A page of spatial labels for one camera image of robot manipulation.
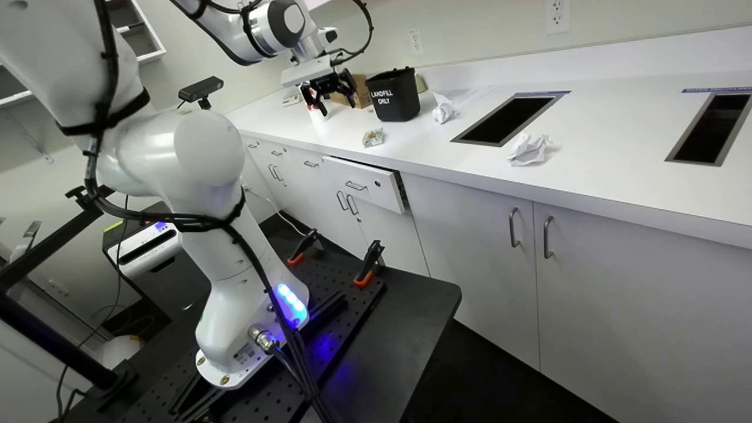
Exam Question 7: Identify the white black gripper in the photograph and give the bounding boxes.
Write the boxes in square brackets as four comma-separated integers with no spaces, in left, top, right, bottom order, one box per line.
[281,49,362,120]

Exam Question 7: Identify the small clear plastic case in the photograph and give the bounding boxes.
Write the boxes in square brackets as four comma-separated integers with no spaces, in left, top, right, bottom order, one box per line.
[360,126,391,150]

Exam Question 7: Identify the brown cardboard piece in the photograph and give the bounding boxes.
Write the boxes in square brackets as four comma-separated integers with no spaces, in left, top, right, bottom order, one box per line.
[345,69,376,111]

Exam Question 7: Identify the black plastic bin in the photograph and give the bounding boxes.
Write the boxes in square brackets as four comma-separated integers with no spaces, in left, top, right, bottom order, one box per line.
[364,65,424,123]

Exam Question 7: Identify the white open drawer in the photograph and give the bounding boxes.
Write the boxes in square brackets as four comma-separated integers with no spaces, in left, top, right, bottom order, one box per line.
[322,153,411,216]

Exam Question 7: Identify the crumpled white paper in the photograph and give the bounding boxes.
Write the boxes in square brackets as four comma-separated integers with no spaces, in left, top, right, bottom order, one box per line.
[431,94,458,126]

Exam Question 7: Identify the black orange clamp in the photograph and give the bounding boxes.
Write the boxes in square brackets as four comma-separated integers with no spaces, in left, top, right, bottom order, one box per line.
[284,226,324,269]
[350,237,388,290]

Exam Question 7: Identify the crumpled white cloth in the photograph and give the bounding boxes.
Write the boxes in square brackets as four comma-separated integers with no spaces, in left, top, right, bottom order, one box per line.
[509,130,559,168]

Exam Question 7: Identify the black perforated robot table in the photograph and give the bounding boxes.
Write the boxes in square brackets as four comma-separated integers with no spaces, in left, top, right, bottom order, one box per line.
[52,205,466,423]

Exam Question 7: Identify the white black control box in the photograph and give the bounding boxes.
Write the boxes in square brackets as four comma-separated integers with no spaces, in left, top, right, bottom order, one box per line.
[103,219,187,281]

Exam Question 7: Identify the white round floor object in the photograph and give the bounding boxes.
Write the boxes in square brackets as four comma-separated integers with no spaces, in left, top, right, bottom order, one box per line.
[97,331,147,371]

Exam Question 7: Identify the white counter cabinet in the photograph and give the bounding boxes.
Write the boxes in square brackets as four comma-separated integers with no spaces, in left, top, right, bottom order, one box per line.
[227,26,752,423]

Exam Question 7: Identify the black camera on stand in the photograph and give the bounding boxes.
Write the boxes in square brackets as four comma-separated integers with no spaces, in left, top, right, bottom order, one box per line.
[177,72,229,111]

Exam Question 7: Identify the white wall shelf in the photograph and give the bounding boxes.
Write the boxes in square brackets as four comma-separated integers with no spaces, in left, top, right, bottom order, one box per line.
[0,0,169,111]

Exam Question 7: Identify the metal cabinet door handle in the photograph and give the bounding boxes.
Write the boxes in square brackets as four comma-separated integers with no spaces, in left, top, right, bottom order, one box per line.
[505,205,528,250]
[542,213,559,262]

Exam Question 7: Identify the white wall outlet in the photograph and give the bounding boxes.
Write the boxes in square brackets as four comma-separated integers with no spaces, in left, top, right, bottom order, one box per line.
[545,0,571,34]

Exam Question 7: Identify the black metal stand frame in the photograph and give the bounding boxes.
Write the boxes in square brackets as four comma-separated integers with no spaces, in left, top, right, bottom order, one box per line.
[0,183,141,395]

